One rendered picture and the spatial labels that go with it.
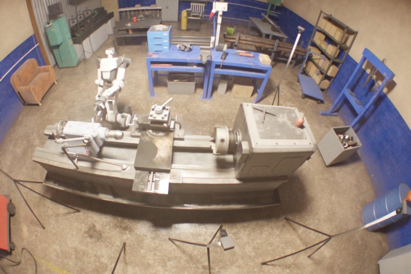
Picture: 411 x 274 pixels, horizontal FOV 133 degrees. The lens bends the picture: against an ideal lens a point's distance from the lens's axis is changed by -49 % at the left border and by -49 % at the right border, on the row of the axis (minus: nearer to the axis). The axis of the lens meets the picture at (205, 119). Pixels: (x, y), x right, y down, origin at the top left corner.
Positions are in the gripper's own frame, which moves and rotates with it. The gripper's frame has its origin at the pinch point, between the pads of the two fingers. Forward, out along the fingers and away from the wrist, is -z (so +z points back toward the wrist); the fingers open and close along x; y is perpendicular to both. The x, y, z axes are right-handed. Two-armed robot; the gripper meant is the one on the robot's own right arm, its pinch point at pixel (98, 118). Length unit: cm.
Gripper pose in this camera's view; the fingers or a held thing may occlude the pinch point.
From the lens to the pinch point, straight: 258.0
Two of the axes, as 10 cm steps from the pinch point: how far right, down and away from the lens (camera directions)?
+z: 1.4, -9.8, -1.4
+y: 9.5, 1.7, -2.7
